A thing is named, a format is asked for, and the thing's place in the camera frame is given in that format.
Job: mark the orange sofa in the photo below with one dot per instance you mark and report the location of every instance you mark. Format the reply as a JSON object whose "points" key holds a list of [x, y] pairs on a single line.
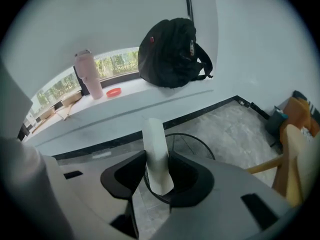
{"points": [[300, 111]]}

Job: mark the black wall conduit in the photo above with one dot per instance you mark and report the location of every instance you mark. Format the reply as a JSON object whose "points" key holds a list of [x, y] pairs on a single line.
{"points": [[189, 4]]}

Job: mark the wooden coffee table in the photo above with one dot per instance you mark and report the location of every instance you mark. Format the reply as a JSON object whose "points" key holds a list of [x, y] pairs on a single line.
{"points": [[295, 159]]}

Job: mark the black flat stand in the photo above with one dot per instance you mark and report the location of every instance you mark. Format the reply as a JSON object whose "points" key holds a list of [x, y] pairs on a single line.
{"points": [[83, 86]]}

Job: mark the small pink round dish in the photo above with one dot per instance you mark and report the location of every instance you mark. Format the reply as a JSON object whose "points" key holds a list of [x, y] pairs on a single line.
{"points": [[114, 92]]}

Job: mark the black waste bin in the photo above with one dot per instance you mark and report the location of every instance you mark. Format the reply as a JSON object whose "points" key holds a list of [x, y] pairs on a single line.
{"points": [[190, 146]]}

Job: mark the black backpack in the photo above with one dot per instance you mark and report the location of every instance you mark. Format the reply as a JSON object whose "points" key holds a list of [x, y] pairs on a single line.
{"points": [[170, 54]]}

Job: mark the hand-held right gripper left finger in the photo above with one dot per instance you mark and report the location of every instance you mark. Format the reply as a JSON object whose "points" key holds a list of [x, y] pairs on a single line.
{"points": [[100, 209]]}

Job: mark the pink tumbler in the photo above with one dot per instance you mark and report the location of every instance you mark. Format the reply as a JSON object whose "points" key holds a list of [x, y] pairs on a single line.
{"points": [[90, 76]]}

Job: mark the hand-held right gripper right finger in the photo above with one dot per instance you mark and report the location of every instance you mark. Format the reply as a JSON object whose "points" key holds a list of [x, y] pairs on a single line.
{"points": [[225, 209]]}

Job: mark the black and white striped blanket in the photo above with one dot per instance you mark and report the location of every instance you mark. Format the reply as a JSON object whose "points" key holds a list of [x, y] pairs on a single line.
{"points": [[312, 106]]}

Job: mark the dark storage bin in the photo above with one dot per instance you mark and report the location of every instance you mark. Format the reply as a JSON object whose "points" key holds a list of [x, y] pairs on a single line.
{"points": [[275, 122]]}

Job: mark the small white box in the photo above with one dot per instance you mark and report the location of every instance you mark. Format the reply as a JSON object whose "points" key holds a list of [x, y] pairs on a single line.
{"points": [[156, 146]]}

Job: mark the window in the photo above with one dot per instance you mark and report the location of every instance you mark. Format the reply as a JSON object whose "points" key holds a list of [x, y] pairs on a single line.
{"points": [[117, 61]]}

